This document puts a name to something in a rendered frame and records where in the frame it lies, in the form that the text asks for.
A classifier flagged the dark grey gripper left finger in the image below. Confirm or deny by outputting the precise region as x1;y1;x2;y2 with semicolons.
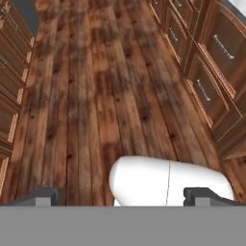
0;186;62;207

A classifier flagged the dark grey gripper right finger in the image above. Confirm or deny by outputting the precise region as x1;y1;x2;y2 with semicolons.
183;187;246;207

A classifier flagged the white rounded object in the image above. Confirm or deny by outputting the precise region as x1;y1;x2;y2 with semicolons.
109;156;235;207

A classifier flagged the brown wooden cupboard run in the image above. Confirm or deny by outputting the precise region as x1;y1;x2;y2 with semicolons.
0;0;40;197

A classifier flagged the large brown wooden drawer front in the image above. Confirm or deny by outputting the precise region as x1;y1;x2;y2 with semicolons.
197;2;246;100

